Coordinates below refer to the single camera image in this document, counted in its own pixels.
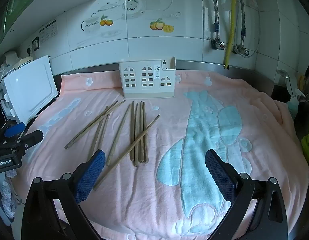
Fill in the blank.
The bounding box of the metal ladle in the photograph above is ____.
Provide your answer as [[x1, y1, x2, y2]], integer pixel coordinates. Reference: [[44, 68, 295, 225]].
[[276, 69, 298, 98]]

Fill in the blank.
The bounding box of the pile of chopsticks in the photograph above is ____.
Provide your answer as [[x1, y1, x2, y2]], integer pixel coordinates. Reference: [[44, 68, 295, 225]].
[[64, 100, 160, 190]]

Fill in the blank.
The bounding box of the white wall label sticker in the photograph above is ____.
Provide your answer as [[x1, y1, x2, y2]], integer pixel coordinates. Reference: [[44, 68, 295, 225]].
[[39, 19, 57, 43]]

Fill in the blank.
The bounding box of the pink printed blanket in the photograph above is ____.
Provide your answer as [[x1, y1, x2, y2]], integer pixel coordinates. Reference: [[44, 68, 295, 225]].
[[19, 69, 309, 240]]

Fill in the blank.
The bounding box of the metal water valve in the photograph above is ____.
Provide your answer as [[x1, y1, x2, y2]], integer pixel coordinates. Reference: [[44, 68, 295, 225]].
[[211, 38, 226, 51], [233, 44, 250, 57]]

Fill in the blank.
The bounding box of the white water purifier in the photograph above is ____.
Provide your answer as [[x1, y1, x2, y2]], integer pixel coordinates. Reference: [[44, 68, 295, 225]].
[[3, 51, 34, 70]]

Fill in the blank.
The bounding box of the green wall cabinet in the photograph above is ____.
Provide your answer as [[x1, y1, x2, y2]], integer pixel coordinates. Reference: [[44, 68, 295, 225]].
[[0, 0, 100, 55]]

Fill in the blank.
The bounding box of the white plastic utensil holder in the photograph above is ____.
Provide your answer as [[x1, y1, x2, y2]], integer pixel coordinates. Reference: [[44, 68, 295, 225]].
[[119, 57, 176, 99]]

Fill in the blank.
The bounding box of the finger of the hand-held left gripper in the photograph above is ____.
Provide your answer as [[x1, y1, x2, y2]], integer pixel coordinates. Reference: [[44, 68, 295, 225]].
[[17, 130, 44, 153], [4, 122, 26, 138]]

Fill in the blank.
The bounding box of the green plastic rack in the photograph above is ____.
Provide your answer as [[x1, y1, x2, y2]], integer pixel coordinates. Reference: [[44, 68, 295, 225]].
[[300, 124, 309, 162]]

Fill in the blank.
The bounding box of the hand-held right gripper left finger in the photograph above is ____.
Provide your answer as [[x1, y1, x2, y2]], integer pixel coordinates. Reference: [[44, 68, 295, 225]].
[[21, 149, 106, 240]]

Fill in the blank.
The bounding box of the braided metal hose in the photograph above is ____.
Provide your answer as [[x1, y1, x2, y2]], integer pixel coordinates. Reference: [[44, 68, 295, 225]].
[[210, 0, 220, 41], [238, 0, 246, 46]]

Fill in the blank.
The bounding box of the white board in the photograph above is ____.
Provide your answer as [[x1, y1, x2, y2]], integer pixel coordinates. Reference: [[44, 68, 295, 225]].
[[3, 55, 59, 122]]

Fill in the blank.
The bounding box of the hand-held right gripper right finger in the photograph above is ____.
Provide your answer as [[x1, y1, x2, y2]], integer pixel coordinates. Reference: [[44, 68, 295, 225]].
[[205, 149, 289, 240]]

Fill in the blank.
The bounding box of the yellow gas pipe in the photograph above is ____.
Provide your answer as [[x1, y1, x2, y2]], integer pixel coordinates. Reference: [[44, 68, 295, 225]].
[[224, 0, 240, 70]]

